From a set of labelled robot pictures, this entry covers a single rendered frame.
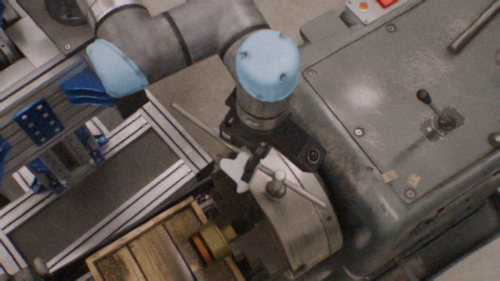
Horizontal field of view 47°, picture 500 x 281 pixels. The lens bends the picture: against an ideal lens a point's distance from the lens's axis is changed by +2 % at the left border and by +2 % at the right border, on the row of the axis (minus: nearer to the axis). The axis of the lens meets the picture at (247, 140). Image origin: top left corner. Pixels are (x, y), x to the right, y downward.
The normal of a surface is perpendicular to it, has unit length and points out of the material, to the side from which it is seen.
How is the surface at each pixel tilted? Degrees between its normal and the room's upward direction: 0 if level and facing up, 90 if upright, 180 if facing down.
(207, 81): 0
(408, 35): 0
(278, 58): 6
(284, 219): 27
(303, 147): 36
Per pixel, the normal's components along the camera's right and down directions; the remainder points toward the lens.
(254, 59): 0.05, -0.35
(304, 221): 0.31, 0.11
